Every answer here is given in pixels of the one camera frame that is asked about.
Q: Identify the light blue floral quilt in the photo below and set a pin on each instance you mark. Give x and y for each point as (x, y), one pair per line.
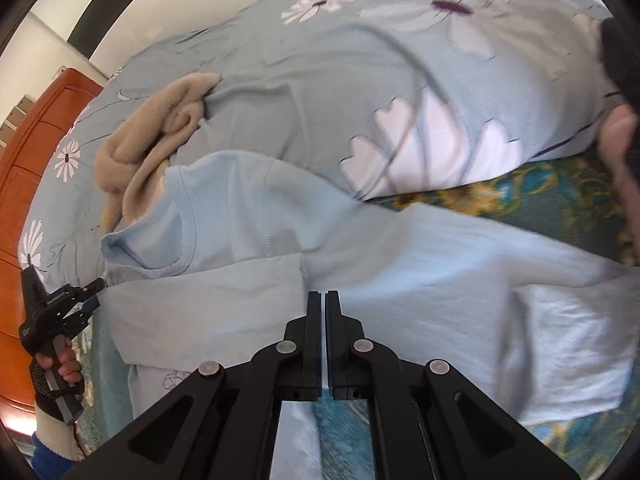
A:
(310, 110)

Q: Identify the person's left hand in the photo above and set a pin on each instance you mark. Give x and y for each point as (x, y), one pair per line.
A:
(67, 367)

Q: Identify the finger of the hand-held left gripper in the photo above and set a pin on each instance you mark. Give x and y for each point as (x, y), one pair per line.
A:
(92, 287)
(82, 317)

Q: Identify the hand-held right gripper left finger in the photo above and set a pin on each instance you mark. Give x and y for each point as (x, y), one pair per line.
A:
(314, 320)

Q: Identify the white and black wardrobe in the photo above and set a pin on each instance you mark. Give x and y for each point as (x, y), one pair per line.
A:
(175, 0)

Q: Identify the light blue shirt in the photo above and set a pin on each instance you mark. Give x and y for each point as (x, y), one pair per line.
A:
(425, 300)

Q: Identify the beige knit sweater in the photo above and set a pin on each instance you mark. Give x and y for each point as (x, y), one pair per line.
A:
(145, 135)

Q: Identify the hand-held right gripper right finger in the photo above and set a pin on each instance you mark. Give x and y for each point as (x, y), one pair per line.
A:
(334, 320)

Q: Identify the row of wall frames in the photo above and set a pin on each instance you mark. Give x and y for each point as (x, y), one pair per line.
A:
(15, 115)

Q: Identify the teal floral blanket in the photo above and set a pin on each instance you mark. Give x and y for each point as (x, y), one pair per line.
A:
(550, 205)

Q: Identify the person's leg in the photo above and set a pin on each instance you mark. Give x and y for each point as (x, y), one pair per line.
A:
(625, 150)

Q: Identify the orange wooden bed frame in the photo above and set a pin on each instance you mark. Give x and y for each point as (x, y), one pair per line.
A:
(30, 210)

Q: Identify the person's left forearm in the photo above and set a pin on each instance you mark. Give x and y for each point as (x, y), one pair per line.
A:
(50, 435)

